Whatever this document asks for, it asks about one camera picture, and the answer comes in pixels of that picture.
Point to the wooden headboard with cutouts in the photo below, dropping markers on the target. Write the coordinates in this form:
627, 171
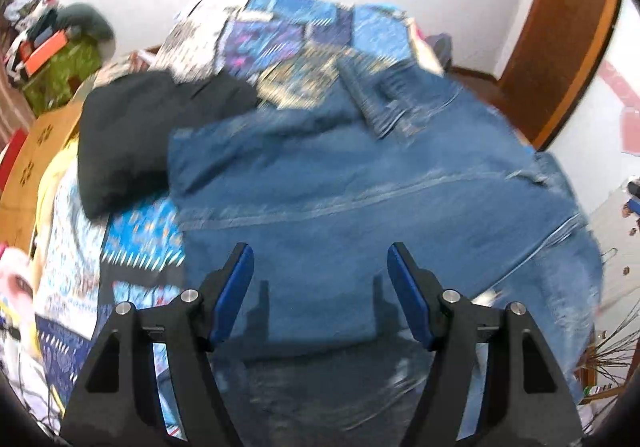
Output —
30, 167

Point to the pink cloth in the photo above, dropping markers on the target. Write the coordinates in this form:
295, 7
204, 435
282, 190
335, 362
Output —
15, 282

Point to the dark green round cushion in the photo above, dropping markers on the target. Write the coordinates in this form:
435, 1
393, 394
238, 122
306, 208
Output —
85, 19

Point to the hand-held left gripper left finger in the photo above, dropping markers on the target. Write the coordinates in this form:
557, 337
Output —
234, 292

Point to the pile of assorted clutter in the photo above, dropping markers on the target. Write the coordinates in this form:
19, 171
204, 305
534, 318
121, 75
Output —
25, 22

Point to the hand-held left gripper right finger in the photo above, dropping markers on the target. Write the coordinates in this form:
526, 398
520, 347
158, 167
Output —
407, 292

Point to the black garment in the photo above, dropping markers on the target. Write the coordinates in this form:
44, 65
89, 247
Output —
125, 137

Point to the dried twigs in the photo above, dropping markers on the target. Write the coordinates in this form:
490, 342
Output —
610, 352

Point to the orange grey patterned cloth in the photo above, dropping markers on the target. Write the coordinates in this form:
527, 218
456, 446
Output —
120, 69

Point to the brown wooden door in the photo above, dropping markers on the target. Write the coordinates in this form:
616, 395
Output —
550, 52

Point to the blue patchwork blanket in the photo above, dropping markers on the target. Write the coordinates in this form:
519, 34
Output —
140, 237

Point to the orange box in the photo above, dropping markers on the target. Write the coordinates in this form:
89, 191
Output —
45, 54

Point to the blue denim jeans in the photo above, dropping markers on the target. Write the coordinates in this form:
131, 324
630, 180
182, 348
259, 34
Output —
325, 177

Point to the red box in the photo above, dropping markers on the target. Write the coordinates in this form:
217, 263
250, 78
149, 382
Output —
12, 157

